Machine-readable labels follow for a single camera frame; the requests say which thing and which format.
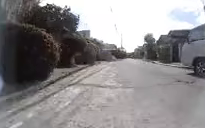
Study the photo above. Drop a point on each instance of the grey concrete road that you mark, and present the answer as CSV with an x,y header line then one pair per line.
x,y
130,96

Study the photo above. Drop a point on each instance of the distant pole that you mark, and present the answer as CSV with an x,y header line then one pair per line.
x,y
121,40

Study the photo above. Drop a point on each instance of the row of dark bushes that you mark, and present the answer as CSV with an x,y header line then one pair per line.
x,y
36,50

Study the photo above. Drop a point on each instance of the green tree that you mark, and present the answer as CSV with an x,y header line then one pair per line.
x,y
150,43

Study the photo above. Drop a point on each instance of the low dark-roofed building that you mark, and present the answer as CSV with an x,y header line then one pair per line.
x,y
174,41

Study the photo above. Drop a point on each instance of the grey concrete pavement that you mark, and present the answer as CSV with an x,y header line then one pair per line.
x,y
64,71

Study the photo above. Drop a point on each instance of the raised concrete pavement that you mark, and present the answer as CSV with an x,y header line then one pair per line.
x,y
170,64

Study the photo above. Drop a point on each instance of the white car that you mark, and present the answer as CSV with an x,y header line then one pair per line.
x,y
200,48

